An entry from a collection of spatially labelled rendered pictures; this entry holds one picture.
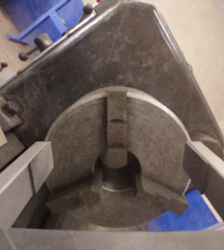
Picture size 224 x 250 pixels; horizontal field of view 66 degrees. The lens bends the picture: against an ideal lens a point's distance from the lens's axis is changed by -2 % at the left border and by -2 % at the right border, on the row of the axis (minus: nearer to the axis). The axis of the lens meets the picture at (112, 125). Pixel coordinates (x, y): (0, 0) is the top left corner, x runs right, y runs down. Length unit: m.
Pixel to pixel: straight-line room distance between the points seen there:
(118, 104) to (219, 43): 4.11
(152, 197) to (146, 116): 0.12
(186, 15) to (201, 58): 0.88
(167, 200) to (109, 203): 0.10
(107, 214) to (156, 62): 0.35
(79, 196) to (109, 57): 0.32
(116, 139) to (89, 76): 0.25
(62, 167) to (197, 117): 0.37
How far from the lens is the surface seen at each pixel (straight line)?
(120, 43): 0.46
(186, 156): 0.17
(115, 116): 0.24
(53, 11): 3.53
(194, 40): 4.10
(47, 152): 0.16
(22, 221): 0.63
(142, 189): 0.27
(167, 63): 0.47
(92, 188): 0.27
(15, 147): 0.55
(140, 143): 0.27
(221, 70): 4.33
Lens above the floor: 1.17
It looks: 10 degrees down
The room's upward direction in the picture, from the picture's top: 58 degrees clockwise
